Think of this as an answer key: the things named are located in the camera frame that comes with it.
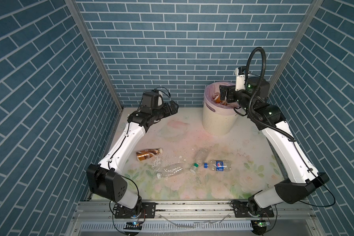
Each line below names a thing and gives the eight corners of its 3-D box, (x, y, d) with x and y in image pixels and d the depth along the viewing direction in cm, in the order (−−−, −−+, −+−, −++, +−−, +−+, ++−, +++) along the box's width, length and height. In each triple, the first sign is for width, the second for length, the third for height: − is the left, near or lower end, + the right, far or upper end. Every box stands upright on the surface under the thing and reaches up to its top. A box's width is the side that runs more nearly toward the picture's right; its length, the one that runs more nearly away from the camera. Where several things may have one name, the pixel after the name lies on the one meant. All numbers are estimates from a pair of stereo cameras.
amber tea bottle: (139, 163, 92) (136, 159, 88) (138, 155, 96) (136, 151, 91) (163, 156, 95) (162, 152, 91) (162, 150, 98) (161, 145, 94)
